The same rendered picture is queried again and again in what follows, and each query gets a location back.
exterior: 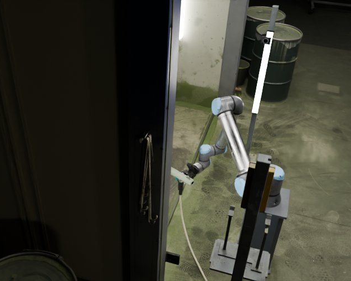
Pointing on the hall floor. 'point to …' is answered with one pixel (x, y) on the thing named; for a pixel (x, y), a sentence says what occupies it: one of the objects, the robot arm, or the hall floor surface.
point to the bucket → (242, 72)
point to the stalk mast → (251, 215)
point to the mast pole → (253, 112)
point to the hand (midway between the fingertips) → (179, 179)
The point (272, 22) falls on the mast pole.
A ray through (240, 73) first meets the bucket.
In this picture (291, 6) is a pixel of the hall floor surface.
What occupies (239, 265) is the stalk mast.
